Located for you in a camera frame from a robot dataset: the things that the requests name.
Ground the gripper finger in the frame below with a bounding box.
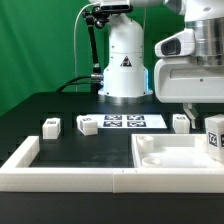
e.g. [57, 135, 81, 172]
[183, 103, 198, 129]

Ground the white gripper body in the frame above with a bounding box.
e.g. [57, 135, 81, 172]
[154, 29, 224, 103]

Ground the white square tabletop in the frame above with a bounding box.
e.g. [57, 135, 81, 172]
[131, 134, 224, 168]

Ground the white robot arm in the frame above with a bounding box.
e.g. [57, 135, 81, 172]
[89, 0, 224, 119]

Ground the paper sheet with AprilTags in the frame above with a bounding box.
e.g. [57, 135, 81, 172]
[76, 114, 167, 129]

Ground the white U-shaped fence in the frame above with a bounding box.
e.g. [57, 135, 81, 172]
[0, 136, 224, 193]

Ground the black camera on mount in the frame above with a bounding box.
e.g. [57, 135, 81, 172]
[89, 0, 133, 15]

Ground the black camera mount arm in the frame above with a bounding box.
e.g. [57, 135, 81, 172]
[82, 10, 108, 94]

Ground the white cable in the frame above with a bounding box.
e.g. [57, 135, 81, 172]
[73, 3, 102, 93]

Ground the black cable bundle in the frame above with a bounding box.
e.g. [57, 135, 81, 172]
[55, 75, 103, 94]

